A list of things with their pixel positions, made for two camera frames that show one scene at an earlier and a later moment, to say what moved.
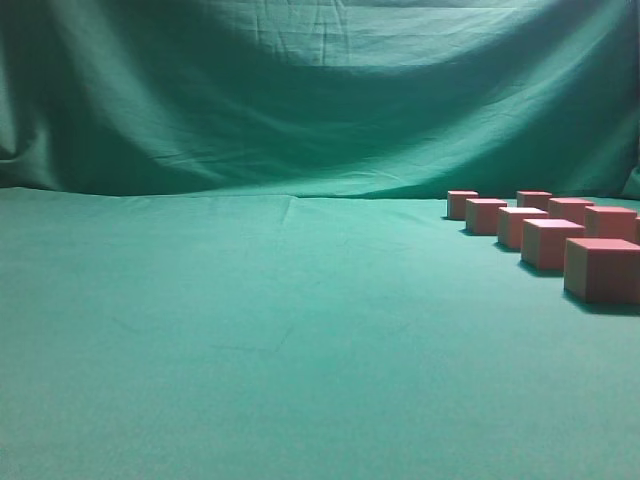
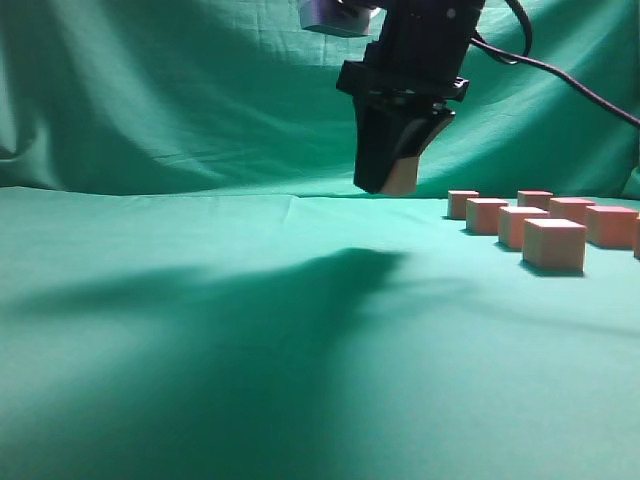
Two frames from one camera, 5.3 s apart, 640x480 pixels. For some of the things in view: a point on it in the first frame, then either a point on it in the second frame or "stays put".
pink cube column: (510, 224) stays put
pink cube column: (544, 242) stays put
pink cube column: (602, 270) → (402, 177)
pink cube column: (637, 229) stays put
